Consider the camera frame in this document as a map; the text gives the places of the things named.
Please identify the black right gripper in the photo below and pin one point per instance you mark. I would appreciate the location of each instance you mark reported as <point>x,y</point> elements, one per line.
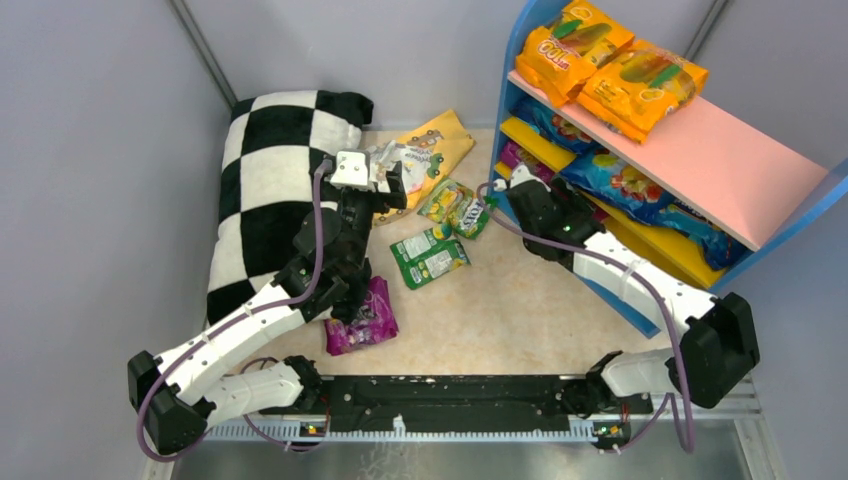
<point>515,196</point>

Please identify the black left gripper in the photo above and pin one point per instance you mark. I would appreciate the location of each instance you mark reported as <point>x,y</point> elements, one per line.
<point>390,189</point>

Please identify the purple candy bag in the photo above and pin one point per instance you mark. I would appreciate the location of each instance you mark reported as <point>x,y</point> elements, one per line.
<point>374,323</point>
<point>513,154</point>
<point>598,213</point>

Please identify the orange candy bag floor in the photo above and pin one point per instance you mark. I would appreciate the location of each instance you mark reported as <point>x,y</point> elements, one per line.
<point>641,86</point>

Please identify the orange candy bag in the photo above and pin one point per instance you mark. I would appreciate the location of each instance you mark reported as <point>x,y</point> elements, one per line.
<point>558,58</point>

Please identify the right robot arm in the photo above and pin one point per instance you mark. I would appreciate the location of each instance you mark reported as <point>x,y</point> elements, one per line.
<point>713,339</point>

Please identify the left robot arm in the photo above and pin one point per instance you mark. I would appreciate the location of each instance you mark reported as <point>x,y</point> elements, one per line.
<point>180,394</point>

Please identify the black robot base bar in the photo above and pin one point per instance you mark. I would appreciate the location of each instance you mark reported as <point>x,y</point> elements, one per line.
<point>463,404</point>

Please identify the green yellow candy bag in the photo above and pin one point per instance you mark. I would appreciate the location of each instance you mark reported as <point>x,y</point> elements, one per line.
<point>460,207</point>

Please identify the blue candy bag middle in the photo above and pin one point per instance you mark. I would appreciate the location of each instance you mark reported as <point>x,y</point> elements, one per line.
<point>612,180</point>

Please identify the blue candy bag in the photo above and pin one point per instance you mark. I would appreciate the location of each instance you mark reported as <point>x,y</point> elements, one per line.
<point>720,250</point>
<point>552,126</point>
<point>612,180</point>

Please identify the blue candy bag upper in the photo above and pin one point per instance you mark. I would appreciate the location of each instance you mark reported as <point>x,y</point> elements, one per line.
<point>552,126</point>

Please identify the blue yellow pink shelf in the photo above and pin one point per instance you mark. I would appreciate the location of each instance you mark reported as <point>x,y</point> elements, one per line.
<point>740,156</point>

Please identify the blue candy bag right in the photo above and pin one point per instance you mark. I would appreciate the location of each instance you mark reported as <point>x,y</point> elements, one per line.
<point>720,250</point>

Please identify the yellow white printed cloth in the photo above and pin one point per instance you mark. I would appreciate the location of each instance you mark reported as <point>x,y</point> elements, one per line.
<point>427,155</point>

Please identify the black white checkered pillow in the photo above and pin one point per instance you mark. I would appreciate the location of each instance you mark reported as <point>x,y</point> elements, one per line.
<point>273,147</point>

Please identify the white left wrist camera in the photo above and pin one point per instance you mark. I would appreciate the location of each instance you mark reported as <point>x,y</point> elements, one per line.
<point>351,170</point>

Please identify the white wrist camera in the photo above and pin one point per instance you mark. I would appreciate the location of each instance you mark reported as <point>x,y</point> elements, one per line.
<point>351,170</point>
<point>521,175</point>

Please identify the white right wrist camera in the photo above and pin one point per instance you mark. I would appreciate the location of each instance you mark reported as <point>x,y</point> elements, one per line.
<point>521,175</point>

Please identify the grey aluminium rail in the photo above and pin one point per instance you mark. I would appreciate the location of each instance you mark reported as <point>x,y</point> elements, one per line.
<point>313,429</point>

